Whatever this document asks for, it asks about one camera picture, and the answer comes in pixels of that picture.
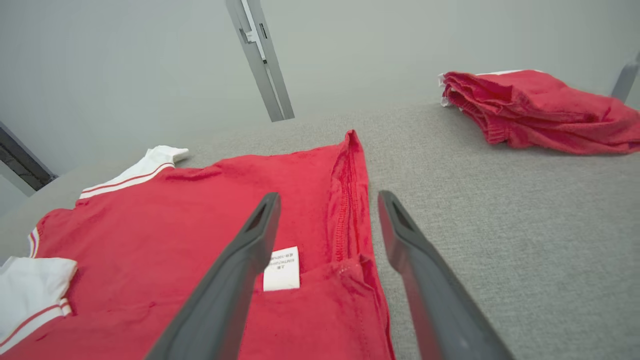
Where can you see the grey partition post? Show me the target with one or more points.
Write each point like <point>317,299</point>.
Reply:
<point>626,80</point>
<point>22,165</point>
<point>265,75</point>

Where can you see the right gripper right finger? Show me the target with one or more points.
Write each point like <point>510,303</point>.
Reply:
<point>445,310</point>

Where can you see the red shirt with white sleeves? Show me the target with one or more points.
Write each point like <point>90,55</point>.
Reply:
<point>150,240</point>

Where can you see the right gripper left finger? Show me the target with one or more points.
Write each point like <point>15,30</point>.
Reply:
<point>220,295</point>

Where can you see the red shorts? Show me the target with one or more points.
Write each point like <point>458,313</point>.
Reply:
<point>540,110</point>

